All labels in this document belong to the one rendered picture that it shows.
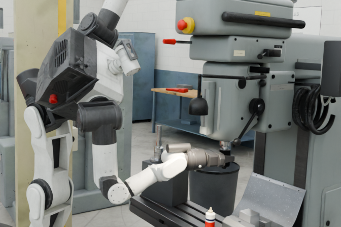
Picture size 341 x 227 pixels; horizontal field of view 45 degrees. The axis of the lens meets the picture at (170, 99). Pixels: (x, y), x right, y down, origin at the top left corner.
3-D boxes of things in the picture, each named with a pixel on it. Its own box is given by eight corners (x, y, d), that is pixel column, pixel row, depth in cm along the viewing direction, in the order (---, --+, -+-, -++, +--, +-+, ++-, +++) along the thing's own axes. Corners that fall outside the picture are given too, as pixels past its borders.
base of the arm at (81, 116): (80, 143, 147) (82, 118, 140) (73, 119, 156) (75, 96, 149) (120, 138, 153) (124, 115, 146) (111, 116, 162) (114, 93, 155)
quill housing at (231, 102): (228, 145, 157) (232, 62, 153) (193, 135, 173) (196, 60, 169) (261, 140, 168) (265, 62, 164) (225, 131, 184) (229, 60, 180)
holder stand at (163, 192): (171, 207, 199) (173, 167, 196) (140, 195, 213) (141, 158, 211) (188, 201, 208) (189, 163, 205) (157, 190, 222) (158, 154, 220)
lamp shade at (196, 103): (185, 114, 146) (186, 97, 145) (191, 111, 153) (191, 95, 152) (205, 116, 144) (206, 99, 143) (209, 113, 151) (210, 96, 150)
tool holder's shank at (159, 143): (156, 146, 213) (157, 124, 211) (162, 146, 212) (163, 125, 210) (155, 147, 210) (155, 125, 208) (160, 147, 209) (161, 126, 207)
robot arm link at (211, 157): (226, 150, 164) (199, 152, 159) (225, 174, 165) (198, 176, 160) (211, 143, 175) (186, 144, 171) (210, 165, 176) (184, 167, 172)
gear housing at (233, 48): (229, 62, 149) (231, 34, 148) (186, 59, 168) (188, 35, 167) (286, 63, 169) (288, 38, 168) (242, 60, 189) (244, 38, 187)
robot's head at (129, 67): (117, 79, 157) (134, 68, 153) (107, 56, 159) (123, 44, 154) (128, 78, 163) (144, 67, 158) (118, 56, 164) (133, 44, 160)
